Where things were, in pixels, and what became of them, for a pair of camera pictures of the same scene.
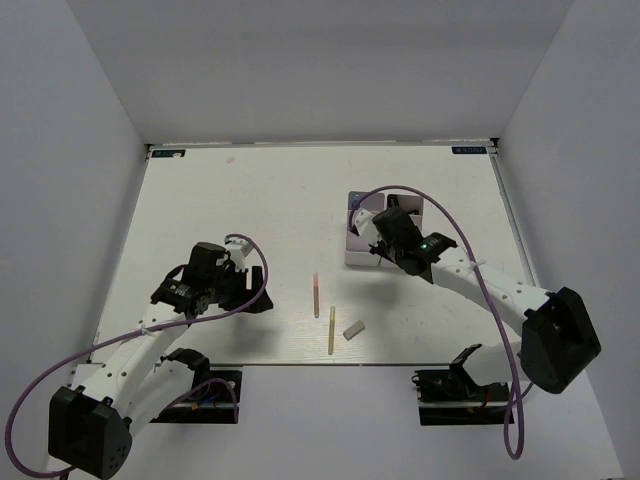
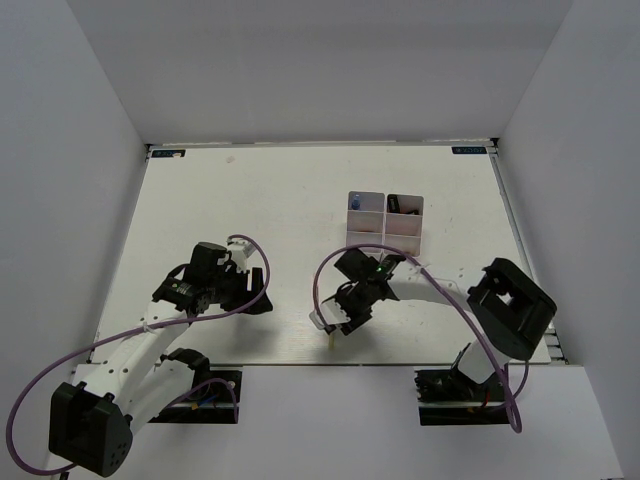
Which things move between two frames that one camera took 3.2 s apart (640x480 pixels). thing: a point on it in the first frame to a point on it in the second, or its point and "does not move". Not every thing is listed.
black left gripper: (245, 294) does not move
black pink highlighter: (393, 201) does not move
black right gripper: (380, 249) to (356, 320)
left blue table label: (168, 153) does not move
